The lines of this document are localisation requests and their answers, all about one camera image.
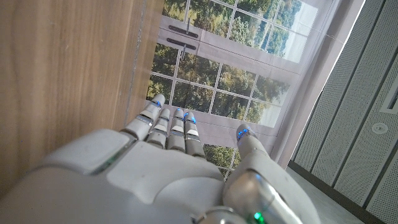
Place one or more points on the printed window backdrop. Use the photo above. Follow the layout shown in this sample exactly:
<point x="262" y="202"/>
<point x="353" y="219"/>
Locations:
<point x="233" y="81"/>

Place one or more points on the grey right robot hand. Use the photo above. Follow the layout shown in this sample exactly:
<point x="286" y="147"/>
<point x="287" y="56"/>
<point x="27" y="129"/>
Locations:
<point x="130" y="183"/>

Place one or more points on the white round ceiling sensor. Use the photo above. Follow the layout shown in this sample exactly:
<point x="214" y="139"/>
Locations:
<point x="380" y="128"/>

